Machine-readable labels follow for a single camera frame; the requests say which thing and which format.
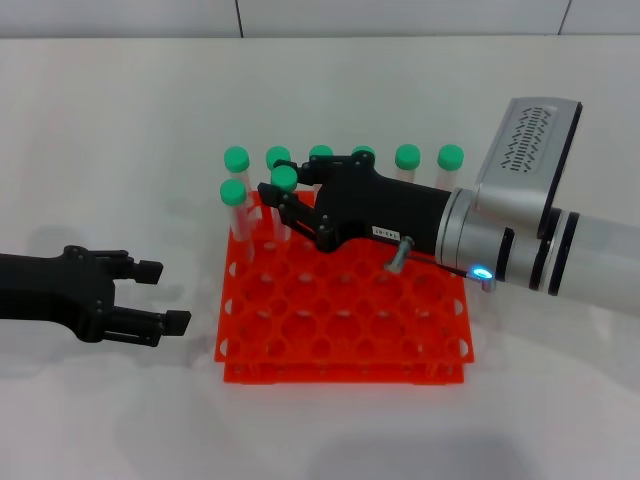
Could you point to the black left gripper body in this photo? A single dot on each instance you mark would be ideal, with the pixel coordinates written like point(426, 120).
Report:
point(50, 290)

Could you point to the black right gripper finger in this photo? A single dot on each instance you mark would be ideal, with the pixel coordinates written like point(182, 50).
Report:
point(270, 195)
point(312, 170)

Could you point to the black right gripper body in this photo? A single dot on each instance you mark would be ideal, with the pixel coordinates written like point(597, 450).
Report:
point(380, 210)

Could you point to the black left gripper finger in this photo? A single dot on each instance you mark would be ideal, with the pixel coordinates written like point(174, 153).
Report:
point(150, 272)
point(177, 323)

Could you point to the green-capped clear test tube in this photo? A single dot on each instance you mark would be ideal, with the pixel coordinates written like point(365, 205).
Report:
point(236, 159)
point(233, 192)
point(321, 151)
point(450, 156)
point(407, 157)
point(362, 149)
point(284, 178)
point(277, 154)

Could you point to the orange plastic test tube rack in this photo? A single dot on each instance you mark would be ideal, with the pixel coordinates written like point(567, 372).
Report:
point(325, 300)

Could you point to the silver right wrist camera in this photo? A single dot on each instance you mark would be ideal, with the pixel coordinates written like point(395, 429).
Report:
point(530, 150)

